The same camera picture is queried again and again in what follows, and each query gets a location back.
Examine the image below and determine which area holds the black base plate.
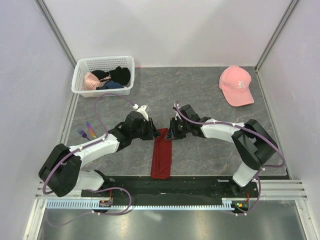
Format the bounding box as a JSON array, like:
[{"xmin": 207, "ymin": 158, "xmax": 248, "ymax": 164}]
[{"xmin": 81, "ymin": 171, "xmax": 260, "ymax": 207}]

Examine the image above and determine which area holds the pink baseball cap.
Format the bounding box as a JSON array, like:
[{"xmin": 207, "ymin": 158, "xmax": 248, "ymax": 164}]
[{"xmin": 219, "ymin": 65, "xmax": 255, "ymax": 107}]

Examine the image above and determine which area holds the black cloth in basket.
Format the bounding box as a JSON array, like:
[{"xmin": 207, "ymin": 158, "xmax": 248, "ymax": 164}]
[{"xmin": 91, "ymin": 66, "xmax": 131, "ymax": 86}]

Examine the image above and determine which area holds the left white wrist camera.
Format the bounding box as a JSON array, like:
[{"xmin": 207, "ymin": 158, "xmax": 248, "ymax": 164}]
[{"xmin": 132, "ymin": 104, "xmax": 150, "ymax": 121}]

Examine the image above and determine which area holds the right aluminium frame post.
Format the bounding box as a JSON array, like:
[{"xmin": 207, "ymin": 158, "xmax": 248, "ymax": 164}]
[{"xmin": 254, "ymin": 0, "xmax": 300, "ymax": 73}]

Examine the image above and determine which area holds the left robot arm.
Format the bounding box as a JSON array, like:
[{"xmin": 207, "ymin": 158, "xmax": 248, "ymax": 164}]
[{"xmin": 38, "ymin": 111, "xmax": 160, "ymax": 197}]

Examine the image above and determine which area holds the aluminium frame post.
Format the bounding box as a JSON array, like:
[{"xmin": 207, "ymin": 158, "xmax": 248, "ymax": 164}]
[
  {"xmin": 254, "ymin": 0, "xmax": 300, "ymax": 73},
  {"xmin": 34, "ymin": 0, "xmax": 77, "ymax": 68}
]

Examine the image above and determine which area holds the light blue cable duct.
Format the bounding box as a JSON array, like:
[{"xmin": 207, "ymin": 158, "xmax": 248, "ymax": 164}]
[{"xmin": 46, "ymin": 199, "xmax": 248, "ymax": 211}]

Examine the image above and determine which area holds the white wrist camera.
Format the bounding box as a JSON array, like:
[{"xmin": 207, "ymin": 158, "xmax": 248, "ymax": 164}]
[
  {"xmin": 172, "ymin": 104, "xmax": 201, "ymax": 123},
  {"xmin": 132, "ymin": 104, "xmax": 150, "ymax": 121}
]

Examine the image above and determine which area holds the dark red cloth napkin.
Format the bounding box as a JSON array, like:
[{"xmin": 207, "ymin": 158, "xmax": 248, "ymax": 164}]
[{"xmin": 150, "ymin": 128, "xmax": 172, "ymax": 180}]

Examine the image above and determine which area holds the white plastic basket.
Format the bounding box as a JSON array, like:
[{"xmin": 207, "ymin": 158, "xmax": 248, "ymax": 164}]
[{"xmin": 71, "ymin": 55, "xmax": 135, "ymax": 98}]

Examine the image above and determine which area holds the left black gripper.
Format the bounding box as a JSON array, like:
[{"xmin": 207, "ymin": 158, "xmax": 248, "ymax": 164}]
[{"xmin": 131, "ymin": 117, "xmax": 161, "ymax": 141}]

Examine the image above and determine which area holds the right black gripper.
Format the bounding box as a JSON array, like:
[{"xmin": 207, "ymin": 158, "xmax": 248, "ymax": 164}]
[{"xmin": 164, "ymin": 117, "xmax": 190, "ymax": 141}]

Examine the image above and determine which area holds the front aluminium rail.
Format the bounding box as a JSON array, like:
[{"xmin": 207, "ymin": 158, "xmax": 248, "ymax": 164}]
[{"xmin": 35, "ymin": 179, "xmax": 308, "ymax": 200}]

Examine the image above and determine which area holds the pink cloth in basket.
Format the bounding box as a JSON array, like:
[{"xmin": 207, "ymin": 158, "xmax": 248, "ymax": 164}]
[{"xmin": 83, "ymin": 72, "xmax": 101, "ymax": 91}]

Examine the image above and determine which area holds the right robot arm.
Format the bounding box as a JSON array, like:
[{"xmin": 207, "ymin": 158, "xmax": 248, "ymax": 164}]
[{"xmin": 165, "ymin": 116, "xmax": 279, "ymax": 197}]

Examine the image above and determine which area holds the blue cloth in basket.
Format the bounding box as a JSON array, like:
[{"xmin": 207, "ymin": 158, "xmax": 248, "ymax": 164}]
[{"xmin": 96, "ymin": 80, "xmax": 124, "ymax": 90}]

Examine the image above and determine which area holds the left aluminium frame post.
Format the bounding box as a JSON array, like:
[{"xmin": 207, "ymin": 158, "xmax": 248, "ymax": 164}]
[{"xmin": 34, "ymin": 0, "xmax": 77, "ymax": 68}]

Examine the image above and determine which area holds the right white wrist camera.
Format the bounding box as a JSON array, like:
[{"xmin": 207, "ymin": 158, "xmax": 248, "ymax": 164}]
[{"xmin": 172, "ymin": 104, "xmax": 201, "ymax": 123}]

